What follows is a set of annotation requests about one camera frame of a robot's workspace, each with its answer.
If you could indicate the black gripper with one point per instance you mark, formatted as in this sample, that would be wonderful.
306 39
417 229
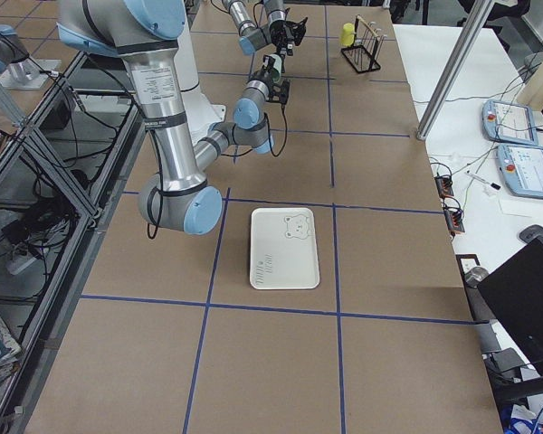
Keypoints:
281 33
267 63

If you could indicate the light green cup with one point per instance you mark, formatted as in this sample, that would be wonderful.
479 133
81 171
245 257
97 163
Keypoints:
275 67

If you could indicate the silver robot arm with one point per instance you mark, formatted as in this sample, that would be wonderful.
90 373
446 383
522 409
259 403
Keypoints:
150 38
253 37

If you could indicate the yellow cup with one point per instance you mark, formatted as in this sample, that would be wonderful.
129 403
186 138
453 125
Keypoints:
347 35

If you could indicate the white bear tray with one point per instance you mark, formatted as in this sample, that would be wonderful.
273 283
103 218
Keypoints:
283 249

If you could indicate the upper orange connector box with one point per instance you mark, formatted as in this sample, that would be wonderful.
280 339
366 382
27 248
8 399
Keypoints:
444 185

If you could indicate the orange connector box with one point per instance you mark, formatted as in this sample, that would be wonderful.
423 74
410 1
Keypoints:
444 185
454 220

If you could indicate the black marker pen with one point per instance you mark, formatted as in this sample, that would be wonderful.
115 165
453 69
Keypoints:
478 178

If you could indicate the upper blue teach pendant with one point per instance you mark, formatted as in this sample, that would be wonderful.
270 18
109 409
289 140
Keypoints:
507 122

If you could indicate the blue teach pendant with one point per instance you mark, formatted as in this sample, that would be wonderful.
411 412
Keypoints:
522 169
507 122

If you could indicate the lower orange connector box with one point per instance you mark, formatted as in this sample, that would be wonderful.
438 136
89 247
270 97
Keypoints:
454 220

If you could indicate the lower blue teach pendant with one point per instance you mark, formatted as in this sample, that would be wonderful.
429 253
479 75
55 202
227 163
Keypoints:
522 169

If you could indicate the black monitor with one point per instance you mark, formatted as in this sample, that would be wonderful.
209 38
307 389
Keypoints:
514 294

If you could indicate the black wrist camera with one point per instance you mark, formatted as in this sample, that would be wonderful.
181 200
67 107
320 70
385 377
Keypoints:
280 93

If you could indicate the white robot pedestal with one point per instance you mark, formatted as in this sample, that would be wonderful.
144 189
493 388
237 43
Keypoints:
200 112

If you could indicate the black wire cup rack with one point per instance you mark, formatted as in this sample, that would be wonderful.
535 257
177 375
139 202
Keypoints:
363 55

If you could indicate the aluminium frame post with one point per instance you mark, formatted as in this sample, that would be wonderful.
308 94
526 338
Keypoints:
478 16

